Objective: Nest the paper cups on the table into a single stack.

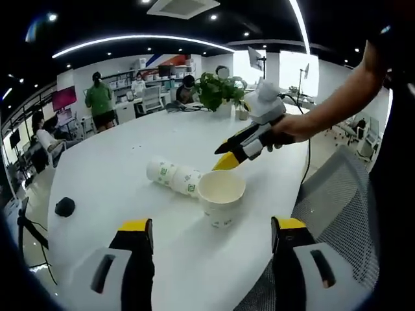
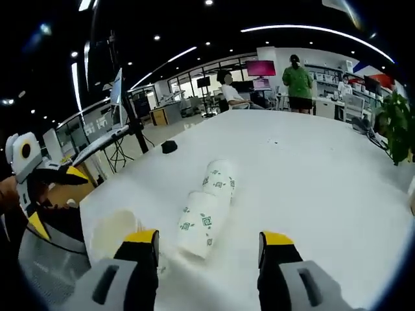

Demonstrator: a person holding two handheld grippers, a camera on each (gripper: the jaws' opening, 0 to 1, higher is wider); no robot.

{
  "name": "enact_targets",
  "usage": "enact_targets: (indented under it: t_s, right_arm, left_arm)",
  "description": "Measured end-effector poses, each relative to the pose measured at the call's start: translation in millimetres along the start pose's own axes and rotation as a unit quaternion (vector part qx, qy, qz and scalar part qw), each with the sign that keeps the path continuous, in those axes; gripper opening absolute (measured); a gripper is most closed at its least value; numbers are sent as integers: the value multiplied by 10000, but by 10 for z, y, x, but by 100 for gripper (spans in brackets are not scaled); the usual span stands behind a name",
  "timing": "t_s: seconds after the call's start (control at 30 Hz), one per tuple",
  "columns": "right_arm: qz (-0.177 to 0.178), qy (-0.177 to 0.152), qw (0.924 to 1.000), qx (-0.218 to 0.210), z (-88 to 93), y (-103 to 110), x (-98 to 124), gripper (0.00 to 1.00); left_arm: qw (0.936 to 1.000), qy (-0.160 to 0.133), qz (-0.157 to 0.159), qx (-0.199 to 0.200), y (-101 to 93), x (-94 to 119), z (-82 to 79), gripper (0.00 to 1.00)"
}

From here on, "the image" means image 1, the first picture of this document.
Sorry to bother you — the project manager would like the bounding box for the monitor on black stand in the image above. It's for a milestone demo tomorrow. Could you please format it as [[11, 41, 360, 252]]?
[[248, 46, 267, 80], [299, 63, 311, 95]]

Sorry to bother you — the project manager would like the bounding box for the wall shelf with boxes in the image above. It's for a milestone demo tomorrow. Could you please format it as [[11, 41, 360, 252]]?
[[106, 66, 196, 95]]

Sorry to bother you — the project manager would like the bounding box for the grey mesh office chair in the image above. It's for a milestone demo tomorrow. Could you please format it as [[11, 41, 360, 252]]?
[[235, 144, 381, 311]]

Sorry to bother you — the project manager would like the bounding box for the black cable tangle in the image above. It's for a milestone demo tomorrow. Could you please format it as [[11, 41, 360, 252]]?
[[166, 100, 208, 113]]

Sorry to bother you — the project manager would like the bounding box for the ceiling air vent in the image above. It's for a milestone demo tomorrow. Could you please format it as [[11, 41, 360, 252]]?
[[147, 0, 221, 17]]

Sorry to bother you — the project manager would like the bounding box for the straight ceiling light strip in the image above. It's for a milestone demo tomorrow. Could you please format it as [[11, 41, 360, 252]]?
[[289, 0, 311, 54]]

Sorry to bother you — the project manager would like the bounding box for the small black object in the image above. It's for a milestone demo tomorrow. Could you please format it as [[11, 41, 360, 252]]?
[[54, 196, 77, 217]]

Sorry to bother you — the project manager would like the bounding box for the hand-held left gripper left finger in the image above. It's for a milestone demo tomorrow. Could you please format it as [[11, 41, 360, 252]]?
[[61, 218, 155, 311]]

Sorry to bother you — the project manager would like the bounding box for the person's right hand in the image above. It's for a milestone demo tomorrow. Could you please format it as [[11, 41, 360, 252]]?
[[267, 113, 313, 152]]

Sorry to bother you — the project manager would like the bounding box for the green potted plant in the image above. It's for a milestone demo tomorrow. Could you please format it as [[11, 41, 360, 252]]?
[[194, 71, 247, 118]]

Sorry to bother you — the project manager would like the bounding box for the black tripod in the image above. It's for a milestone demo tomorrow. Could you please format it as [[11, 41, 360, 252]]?
[[18, 196, 60, 286]]

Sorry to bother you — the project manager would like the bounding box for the white table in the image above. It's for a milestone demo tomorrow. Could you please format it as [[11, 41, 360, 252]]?
[[47, 108, 312, 311]]

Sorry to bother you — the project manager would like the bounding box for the curved ceiling light strip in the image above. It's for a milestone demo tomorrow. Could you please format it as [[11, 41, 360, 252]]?
[[51, 34, 235, 60]]

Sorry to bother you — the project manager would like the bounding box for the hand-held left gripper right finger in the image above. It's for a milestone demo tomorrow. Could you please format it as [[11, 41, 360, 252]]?
[[270, 216, 361, 311]]

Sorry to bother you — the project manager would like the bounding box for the pink wall screen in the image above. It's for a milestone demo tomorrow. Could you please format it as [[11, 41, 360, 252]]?
[[51, 86, 77, 111]]

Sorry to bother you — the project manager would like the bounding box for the white printed paper cup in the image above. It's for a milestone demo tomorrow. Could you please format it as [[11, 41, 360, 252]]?
[[171, 165, 204, 198], [197, 170, 246, 228], [145, 155, 178, 187]]

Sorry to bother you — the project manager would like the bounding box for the person's dark shirt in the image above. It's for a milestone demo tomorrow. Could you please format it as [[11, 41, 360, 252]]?
[[368, 19, 415, 292]]

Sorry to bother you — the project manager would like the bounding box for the white mesh desk chair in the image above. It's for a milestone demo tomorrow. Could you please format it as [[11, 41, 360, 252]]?
[[142, 86, 163, 111]]

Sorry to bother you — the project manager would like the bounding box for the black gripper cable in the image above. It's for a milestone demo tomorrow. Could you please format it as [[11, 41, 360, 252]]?
[[278, 93, 313, 186]]

